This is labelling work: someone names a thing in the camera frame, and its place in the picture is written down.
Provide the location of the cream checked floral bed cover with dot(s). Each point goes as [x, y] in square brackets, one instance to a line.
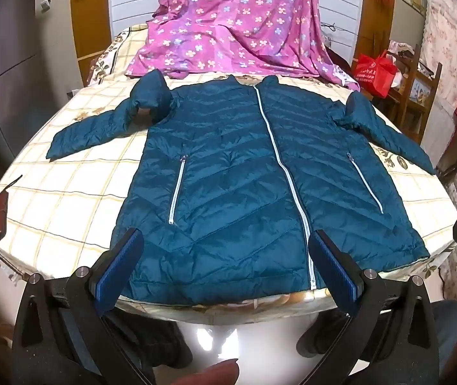
[71, 192]

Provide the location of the person's black shoe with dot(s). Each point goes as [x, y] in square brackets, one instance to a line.
[160, 343]
[328, 341]

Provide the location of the floral curtain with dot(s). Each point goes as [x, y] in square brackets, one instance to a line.
[449, 40]

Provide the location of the person's jeans leg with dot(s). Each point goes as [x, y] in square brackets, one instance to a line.
[449, 333]

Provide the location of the orange wooden door panel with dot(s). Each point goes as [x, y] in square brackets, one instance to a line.
[92, 28]

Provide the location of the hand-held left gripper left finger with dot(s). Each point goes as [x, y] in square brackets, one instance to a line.
[120, 272]

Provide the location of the grey wardrobe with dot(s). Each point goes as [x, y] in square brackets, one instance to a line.
[19, 48]

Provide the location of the purple floral bed sheet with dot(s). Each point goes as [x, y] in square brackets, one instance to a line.
[232, 20]

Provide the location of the white panelled headboard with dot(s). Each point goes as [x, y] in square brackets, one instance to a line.
[132, 0]

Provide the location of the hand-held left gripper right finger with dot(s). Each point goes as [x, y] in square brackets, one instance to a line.
[334, 272]

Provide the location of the person's left hand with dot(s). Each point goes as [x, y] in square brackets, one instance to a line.
[206, 373]

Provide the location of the red shopping bag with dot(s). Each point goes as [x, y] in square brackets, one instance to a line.
[377, 74]

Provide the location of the wooden shelf rack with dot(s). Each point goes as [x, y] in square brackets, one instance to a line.
[411, 88]

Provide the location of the teal quilted down jacket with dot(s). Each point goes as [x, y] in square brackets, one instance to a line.
[232, 168]

